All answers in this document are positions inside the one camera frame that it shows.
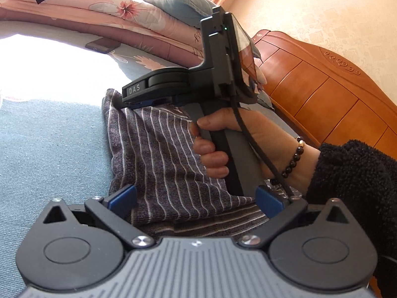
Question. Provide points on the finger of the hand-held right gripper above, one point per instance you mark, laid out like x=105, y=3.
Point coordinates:
x=155, y=103

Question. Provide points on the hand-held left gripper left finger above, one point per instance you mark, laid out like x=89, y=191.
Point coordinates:
x=125, y=197

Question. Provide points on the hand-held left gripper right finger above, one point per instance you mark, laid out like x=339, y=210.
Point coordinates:
x=268, y=200

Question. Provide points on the grey striped knit sweater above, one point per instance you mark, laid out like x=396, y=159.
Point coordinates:
x=155, y=149

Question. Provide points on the person's right forearm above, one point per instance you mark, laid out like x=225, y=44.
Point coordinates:
x=356, y=186

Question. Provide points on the person's right hand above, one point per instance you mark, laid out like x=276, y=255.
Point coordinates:
x=266, y=130

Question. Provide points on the grey-green pillow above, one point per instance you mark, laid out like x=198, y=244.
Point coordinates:
x=265, y=101

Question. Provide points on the blue pillow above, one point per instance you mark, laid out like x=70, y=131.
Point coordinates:
x=176, y=6

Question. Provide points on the black smartphone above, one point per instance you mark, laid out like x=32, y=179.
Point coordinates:
x=102, y=44

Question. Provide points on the teal printed bed sheet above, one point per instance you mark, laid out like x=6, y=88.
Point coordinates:
x=46, y=149

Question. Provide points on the wooden headboard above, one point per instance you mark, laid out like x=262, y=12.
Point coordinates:
x=325, y=99

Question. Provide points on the pink floral quilt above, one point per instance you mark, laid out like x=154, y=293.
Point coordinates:
x=77, y=6

